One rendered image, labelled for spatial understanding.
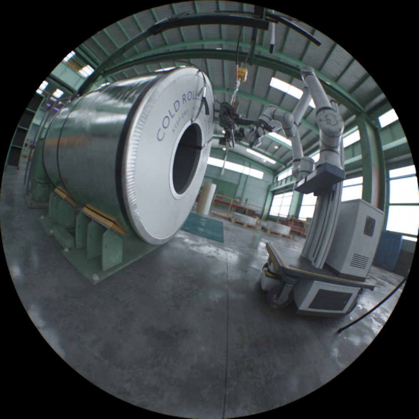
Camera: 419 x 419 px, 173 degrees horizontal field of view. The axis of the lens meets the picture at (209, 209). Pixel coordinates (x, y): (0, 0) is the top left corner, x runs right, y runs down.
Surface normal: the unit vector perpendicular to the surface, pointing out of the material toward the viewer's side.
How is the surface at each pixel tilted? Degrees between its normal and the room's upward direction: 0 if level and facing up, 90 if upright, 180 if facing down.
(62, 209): 90
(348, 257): 90
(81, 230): 90
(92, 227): 90
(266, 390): 0
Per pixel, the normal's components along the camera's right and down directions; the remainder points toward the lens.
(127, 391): 0.28, -0.96
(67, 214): 0.95, 0.29
